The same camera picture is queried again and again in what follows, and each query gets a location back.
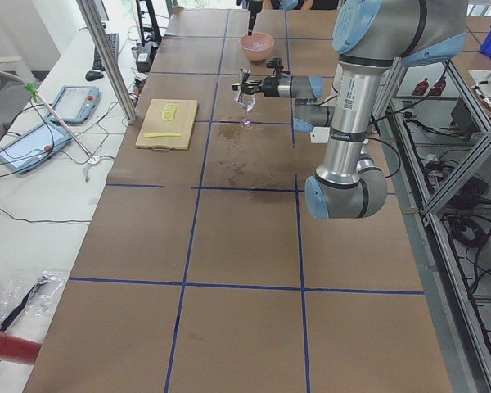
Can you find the black computer mouse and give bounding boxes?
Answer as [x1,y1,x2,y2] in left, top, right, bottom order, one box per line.
[85,70,104,82]

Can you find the black keyboard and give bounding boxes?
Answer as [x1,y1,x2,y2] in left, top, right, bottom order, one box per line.
[92,32,120,70]

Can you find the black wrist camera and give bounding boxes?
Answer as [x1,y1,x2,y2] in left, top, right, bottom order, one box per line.
[266,57,290,79]

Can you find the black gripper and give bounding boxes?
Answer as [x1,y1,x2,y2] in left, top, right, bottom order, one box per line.
[232,75,291,98]
[246,0,263,36]

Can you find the yellow plastic knife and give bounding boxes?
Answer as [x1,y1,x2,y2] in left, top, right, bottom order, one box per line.
[143,132,182,138]

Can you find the clear ice cubes pile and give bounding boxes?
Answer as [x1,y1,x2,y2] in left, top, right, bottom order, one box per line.
[244,40,265,52]

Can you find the blue teach pendant near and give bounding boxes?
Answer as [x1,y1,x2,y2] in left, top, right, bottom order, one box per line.
[0,122,71,174]

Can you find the blue teach pendant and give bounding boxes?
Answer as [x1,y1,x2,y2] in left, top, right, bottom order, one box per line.
[51,85,100,124]
[0,122,71,174]

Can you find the aluminium frame post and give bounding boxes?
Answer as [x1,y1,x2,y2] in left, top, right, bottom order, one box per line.
[76,0,137,124]

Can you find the red thermos bottle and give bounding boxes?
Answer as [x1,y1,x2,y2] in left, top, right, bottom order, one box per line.
[0,332,42,365]

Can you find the blue teach pendant far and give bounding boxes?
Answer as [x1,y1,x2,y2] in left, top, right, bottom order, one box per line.
[51,85,100,124]

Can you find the pink plastic bowl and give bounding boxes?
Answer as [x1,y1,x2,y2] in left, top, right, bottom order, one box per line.
[239,32,275,62]

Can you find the clear wine glass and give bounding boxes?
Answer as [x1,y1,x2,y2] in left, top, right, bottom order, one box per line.
[234,91,256,129]

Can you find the steel double jigger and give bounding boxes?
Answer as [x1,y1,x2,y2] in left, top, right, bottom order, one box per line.
[235,67,250,104]

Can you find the bamboo cutting board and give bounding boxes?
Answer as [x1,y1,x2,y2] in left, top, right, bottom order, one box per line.
[135,98,198,151]

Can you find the crumpled plastic bag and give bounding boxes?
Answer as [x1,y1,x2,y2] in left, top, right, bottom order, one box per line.
[0,268,67,332]

